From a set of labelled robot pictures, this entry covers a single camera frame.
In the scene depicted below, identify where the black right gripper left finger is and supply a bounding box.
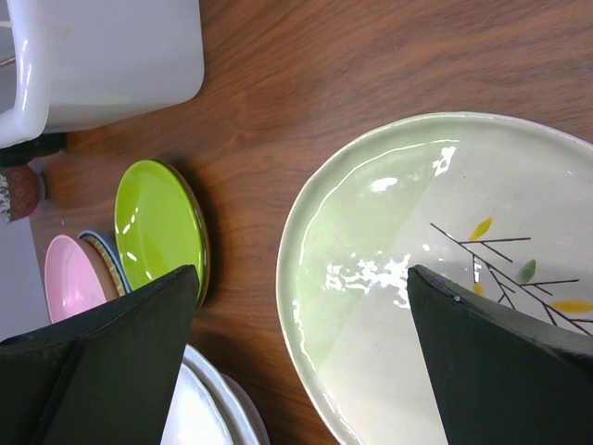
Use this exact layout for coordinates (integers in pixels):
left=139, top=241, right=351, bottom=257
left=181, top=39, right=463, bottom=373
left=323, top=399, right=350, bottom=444
left=1, top=265, right=199, bottom=444

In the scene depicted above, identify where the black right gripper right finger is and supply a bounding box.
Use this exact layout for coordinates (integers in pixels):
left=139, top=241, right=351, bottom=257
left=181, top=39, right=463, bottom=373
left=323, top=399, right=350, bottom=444
left=407, top=265, right=592, bottom=444

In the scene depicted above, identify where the cream green branch plate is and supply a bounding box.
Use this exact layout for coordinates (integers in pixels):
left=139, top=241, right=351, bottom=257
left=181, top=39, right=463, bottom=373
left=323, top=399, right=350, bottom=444
left=276, top=112, right=592, bottom=444

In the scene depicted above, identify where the white plastic bin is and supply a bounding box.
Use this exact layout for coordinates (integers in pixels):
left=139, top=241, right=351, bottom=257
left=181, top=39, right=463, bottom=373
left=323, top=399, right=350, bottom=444
left=1, top=0, right=205, bottom=147

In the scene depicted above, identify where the white scalloped deep plate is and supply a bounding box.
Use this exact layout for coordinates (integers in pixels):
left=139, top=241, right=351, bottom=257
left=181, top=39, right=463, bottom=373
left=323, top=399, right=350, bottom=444
left=160, top=363, right=233, bottom=444

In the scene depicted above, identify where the blue plate under pink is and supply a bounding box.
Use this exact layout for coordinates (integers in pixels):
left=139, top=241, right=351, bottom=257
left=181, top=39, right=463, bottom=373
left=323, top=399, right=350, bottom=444
left=78, top=230, right=132, bottom=297

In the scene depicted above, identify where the white plate under scalloped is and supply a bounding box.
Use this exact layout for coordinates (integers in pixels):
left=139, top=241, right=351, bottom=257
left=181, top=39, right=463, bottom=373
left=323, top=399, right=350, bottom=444
left=183, top=343, right=272, bottom=445

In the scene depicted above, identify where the lime green plate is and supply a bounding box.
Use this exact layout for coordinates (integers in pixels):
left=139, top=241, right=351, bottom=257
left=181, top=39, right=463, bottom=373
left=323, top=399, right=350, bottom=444
left=114, top=159, right=211, bottom=308

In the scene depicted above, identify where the dark green mug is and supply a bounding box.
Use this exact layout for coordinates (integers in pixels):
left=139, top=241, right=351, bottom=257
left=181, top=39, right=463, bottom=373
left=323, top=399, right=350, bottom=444
left=0, top=133, right=67, bottom=168

